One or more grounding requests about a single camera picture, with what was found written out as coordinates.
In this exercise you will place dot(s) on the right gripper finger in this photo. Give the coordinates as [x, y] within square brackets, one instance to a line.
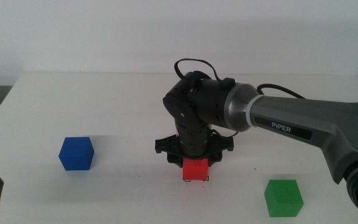
[214, 160]
[174, 161]

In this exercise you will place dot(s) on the red cube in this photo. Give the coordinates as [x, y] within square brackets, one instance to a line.
[194, 171]

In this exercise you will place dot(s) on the green cube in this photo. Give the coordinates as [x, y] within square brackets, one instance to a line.
[283, 199]

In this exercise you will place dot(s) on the blue cube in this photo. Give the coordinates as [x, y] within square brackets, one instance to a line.
[76, 154]

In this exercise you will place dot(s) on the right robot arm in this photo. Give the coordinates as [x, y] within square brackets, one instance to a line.
[322, 121]

